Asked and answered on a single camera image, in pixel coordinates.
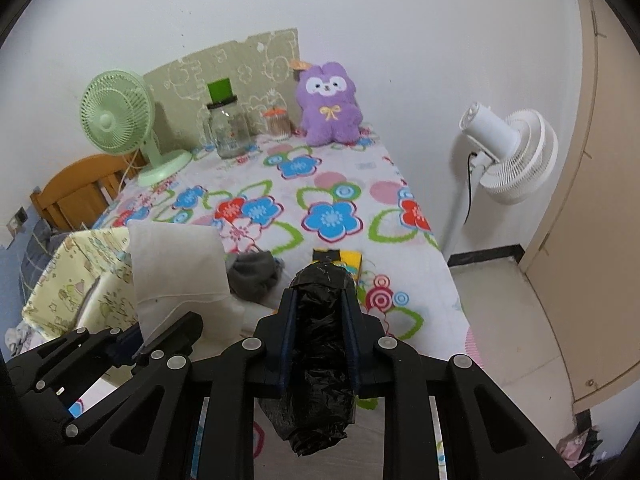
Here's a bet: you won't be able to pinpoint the wall power socket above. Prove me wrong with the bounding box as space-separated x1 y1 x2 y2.
6 207 28 236

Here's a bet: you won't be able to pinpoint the toothpick jar orange lid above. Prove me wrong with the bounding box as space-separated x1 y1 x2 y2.
262 107 292 140

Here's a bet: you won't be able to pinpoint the purple plush bunny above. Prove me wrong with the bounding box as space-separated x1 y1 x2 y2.
295 62 363 146

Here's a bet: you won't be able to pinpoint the beige wooden door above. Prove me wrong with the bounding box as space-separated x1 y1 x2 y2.
521 0 639 412

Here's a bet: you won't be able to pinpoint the green patterned cardboard panel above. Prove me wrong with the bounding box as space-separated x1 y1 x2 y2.
143 28 300 153

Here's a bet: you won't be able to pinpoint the grey socks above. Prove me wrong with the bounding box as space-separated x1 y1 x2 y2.
226 250 283 304

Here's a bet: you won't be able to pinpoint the blue plaid pillow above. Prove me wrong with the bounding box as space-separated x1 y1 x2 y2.
18 219 68 304

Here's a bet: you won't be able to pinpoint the green desk fan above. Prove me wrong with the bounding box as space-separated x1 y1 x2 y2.
79 70 192 186

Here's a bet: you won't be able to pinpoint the white cotton pad pack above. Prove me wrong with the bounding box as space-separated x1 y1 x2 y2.
128 221 244 353

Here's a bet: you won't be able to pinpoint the black plastic bag roll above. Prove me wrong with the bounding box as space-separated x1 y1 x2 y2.
258 261 356 456

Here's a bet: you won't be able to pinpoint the white standing fan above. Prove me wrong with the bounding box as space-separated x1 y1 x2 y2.
440 102 559 258

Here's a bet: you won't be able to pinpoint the yellow cartoon tissue pack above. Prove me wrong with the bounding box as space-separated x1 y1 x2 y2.
311 248 362 283

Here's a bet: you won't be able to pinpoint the floral tablecloth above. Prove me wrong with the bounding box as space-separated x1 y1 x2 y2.
24 123 484 480

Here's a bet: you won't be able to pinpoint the green cup on jar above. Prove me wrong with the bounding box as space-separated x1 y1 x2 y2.
207 78 236 105

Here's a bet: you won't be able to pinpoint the yellow fabric storage box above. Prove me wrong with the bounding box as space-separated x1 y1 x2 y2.
22 226 137 340

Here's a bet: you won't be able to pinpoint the glass mason jar mug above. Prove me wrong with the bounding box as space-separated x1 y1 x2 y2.
203 98 250 159

